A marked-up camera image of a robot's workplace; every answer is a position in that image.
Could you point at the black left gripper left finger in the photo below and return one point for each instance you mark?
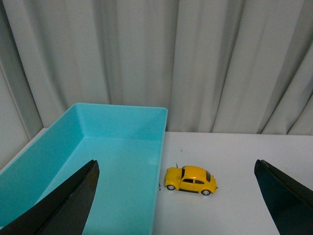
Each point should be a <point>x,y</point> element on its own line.
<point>64,211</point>

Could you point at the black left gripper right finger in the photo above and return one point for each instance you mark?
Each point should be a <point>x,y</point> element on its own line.
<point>289,202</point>

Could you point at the yellow beetle toy car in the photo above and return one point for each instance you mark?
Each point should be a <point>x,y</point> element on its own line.
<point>190,179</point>

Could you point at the turquoise plastic storage bin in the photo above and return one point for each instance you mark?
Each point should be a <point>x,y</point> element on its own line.
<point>127,143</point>

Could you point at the grey pleated curtain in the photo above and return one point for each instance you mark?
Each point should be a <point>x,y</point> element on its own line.
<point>218,66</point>

